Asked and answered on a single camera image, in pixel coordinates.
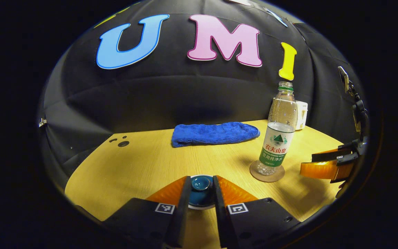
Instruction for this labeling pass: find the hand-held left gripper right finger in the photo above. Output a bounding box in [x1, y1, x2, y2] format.
[213, 175, 301, 249]

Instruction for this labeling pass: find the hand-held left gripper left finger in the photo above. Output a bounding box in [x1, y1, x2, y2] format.
[102, 176, 192, 249]

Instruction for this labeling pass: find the white teacup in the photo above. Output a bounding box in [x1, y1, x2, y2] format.
[187, 174, 217, 211]

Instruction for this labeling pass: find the dark teal teacup lid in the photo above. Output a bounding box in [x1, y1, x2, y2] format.
[188, 175, 217, 207]

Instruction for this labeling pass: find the round brown coaster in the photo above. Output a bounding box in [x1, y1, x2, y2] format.
[249, 160, 286, 183]

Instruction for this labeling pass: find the clear plastic water bottle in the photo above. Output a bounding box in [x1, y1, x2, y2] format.
[256, 81, 299, 176]

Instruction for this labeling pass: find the white box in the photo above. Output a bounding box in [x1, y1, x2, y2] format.
[295, 101, 309, 131]

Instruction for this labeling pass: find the blue towel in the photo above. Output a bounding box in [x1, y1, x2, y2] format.
[171, 121, 261, 148]

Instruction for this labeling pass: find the black backdrop cloth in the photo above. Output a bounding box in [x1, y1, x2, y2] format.
[37, 0, 367, 180]

